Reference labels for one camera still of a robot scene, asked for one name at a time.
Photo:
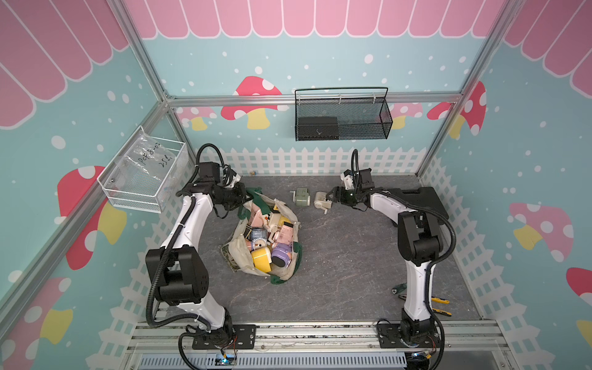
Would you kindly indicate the beige pencil sharpener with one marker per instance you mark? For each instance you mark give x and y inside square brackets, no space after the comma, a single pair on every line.
[322,202]

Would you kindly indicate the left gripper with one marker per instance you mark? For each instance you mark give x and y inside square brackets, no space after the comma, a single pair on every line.
[240,194]

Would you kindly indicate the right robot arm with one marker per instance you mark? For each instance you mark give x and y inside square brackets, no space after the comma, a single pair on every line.
[425,238]

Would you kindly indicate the black box in basket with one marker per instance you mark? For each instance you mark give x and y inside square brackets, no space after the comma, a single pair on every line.
[317,128]

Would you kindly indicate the black plastic tool case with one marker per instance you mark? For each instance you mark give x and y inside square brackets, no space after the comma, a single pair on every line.
[432,203]

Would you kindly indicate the clear wall bin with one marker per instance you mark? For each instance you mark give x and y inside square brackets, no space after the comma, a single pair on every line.
[145,172]

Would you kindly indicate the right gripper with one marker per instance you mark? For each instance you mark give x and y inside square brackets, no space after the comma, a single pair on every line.
[338,196]

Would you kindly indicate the pink pencil sharpener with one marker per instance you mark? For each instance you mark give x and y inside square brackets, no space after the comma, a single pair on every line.
[285,235]

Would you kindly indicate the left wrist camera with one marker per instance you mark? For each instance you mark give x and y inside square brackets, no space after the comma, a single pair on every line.
[230,177]

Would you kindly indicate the green pencil sharpener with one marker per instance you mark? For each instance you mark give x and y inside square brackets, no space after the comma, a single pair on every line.
[301,197]

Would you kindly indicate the purple pencil sharpener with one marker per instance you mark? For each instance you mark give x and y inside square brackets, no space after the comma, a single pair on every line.
[281,255]

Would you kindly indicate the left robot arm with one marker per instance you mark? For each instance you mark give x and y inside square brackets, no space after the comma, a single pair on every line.
[179,279]

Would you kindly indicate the black wire mesh basket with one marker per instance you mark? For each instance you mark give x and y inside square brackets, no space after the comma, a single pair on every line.
[363,112]

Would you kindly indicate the cream canvas tote bag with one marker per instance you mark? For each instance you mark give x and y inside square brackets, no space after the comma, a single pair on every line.
[261,211]

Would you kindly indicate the yellow pencil sharpener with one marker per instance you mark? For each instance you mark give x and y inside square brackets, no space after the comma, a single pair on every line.
[262,259]

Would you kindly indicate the yellow handled pliers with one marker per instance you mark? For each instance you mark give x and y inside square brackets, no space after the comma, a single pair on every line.
[441,302]

